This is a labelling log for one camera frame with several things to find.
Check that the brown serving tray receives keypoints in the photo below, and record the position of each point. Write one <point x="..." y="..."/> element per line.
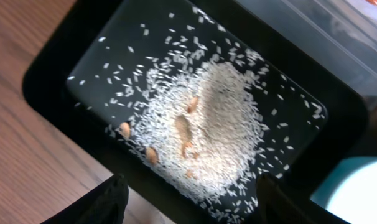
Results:
<point x="367" y="145"/>

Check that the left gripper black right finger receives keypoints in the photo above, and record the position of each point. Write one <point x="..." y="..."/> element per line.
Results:
<point x="278" y="203"/>

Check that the clear plastic bin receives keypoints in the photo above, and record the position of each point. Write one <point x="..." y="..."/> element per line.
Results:
<point x="341" y="35"/>

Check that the spilled rice pile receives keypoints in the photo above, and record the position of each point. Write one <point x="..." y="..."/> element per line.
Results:
<point x="201" y="135"/>

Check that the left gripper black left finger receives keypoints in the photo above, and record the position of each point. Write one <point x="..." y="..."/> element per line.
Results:
<point x="105" y="204"/>

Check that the light blue bowl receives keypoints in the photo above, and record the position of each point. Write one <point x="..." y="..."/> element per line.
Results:
<point x="350" y="190"/>

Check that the black rectangular tray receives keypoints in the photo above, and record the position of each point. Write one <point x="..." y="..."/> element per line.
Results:
<point x="107" y="59"/>

